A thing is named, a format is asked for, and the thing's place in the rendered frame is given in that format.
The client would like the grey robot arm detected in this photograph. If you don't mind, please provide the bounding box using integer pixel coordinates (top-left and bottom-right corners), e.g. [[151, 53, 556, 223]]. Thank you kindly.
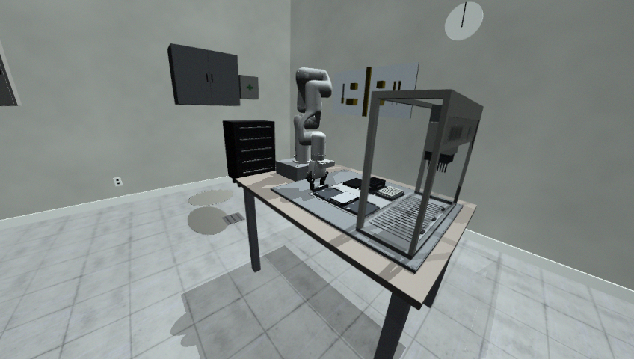
[[293, 68, 335, 169]]

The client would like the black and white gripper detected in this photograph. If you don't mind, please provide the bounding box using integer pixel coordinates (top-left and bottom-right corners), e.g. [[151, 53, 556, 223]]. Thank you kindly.
[[306, 159, 328, 190]]

